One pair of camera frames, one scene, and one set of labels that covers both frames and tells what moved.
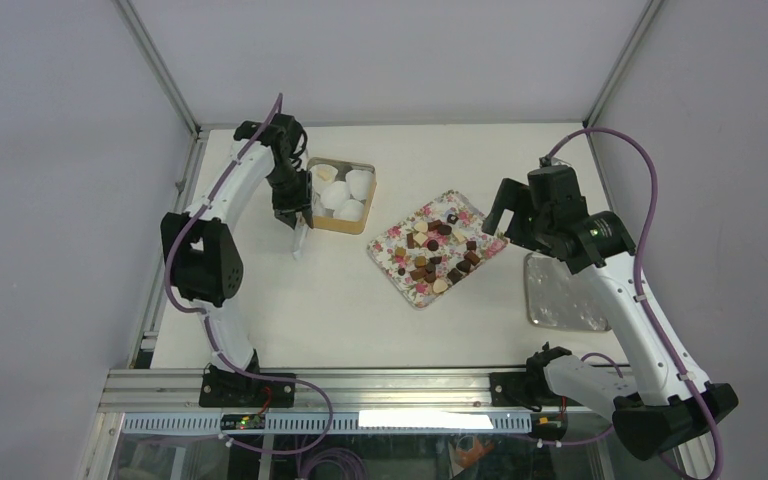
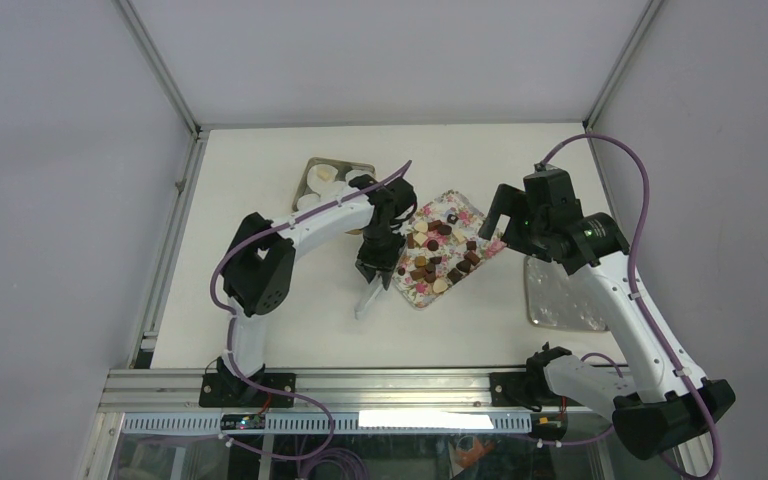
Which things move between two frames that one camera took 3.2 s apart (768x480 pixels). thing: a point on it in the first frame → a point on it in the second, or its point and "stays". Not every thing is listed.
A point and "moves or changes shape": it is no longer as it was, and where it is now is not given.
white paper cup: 335,194 stays
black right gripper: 514,195 stays
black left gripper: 287,207 → 369,264
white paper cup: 360,183 stays
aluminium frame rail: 358,390 stays
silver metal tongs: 300,236 moves or changes shape
